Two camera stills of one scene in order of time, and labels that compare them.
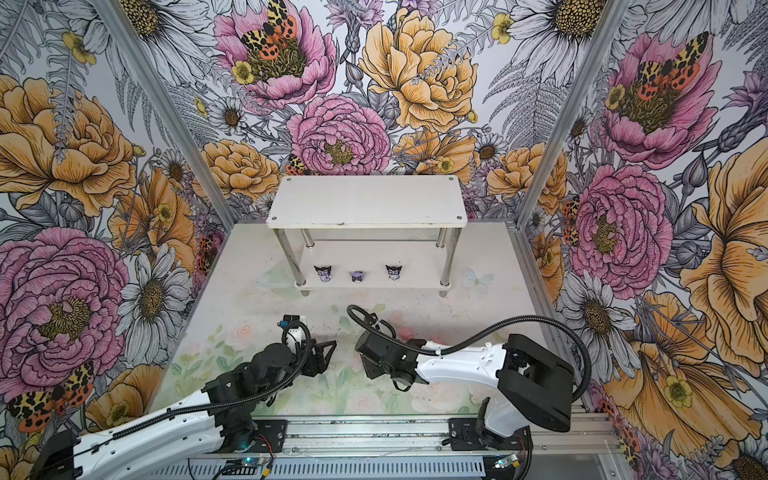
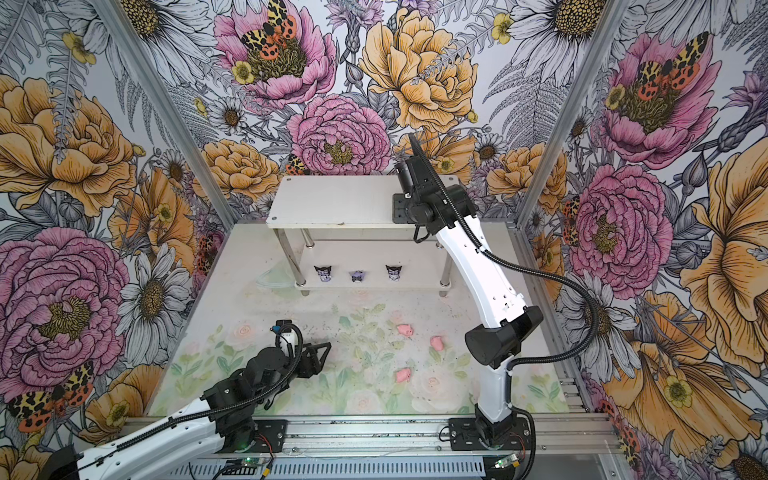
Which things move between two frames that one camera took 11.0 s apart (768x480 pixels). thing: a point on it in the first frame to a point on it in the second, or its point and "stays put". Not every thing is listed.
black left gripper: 321,362 stays put
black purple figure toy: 394,273 stays put
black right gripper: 370,368 to 406,195
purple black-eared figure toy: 324,273 stays put
